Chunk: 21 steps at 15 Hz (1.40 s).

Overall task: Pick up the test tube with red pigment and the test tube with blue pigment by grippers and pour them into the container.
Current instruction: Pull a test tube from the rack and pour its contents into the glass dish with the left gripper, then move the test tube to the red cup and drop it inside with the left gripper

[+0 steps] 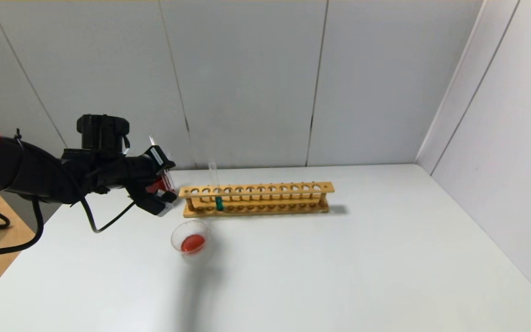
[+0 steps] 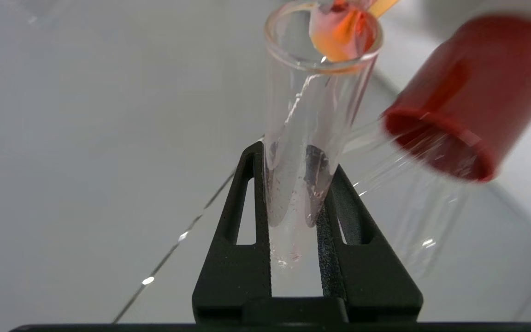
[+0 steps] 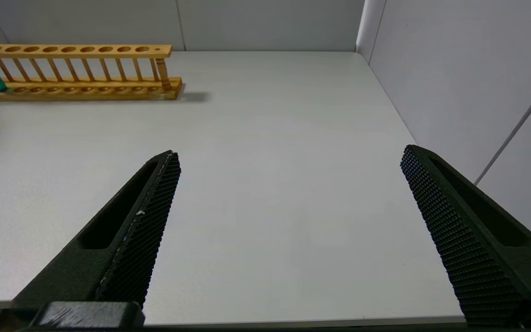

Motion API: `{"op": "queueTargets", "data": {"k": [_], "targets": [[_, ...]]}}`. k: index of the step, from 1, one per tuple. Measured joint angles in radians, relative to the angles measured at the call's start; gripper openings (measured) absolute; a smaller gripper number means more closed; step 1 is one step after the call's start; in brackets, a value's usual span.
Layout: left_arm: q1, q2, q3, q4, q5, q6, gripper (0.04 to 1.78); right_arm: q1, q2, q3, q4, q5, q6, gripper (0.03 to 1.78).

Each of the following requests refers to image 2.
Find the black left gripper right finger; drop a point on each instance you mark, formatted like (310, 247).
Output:
(371, 276)

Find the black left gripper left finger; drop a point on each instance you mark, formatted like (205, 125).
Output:
(233, 276)

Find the test tube with red pigment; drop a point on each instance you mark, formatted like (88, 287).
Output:
(311, 115)

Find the wooden test tube rack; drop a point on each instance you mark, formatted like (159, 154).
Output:
(383, 7)

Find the dark red plastic cup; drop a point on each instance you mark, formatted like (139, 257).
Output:
(473, 92)

